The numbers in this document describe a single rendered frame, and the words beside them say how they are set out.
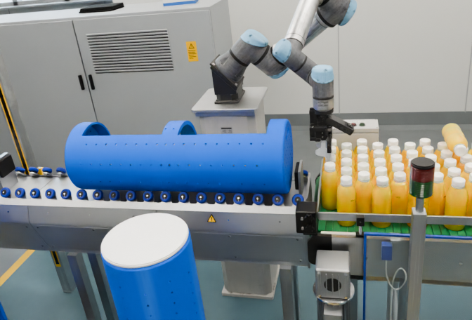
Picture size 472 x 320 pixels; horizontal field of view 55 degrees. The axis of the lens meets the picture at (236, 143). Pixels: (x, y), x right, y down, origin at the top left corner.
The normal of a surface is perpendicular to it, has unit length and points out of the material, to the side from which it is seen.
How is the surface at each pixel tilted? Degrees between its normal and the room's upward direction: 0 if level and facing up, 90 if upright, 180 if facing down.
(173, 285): 90
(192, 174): 92
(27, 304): 0
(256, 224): 70
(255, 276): 90
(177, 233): 0
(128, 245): 0
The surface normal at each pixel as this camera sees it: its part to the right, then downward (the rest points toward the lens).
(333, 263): -0.11, -0.91
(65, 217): -0.24, 0.10
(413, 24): -0.22, 0.43
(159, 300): 0.29, 0.37
